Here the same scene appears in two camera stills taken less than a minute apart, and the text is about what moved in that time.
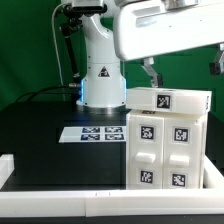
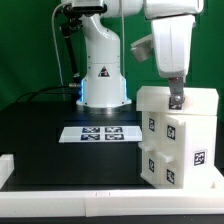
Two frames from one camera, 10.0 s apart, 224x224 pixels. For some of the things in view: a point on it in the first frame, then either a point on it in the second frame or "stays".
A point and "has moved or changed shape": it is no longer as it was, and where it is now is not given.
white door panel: (145, 152) has moved or changed shape
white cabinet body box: (165, 150) has moved or changed shape
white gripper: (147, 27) -> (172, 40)
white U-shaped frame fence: (208, 200) stays
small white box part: (169, 99) has moved or changed shape
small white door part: (182, 153) has moved or changed shape
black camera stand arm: (71, 23) stays
